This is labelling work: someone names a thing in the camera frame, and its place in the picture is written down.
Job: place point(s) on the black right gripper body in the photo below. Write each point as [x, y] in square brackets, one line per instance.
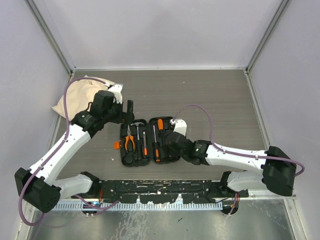
[170, 152]

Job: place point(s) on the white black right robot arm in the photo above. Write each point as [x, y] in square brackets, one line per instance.
[268, 169]

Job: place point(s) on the beige cloth drawstring bag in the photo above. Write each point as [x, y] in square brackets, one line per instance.
[81, 92]

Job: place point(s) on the white slotted cable duct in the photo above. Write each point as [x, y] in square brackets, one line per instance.
[78, 205]

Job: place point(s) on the black orange grip screwdriver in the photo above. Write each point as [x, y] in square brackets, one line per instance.
[156, 146]

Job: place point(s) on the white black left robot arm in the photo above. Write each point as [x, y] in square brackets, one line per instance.
[39, 185]

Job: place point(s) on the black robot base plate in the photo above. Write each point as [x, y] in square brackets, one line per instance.
[160, 191]

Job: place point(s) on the orange black needle nose pliers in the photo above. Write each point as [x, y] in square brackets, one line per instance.
[129, 141]

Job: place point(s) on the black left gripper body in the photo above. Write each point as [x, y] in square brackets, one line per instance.
[115, 114]

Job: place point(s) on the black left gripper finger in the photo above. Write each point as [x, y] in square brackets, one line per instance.
[130, 106]
[128, 118]

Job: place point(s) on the black plastic tool case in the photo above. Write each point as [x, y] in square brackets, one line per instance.
[137, 157]

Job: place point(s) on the orange handle black shaft screwdriver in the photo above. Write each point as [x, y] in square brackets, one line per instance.
[160, 125]

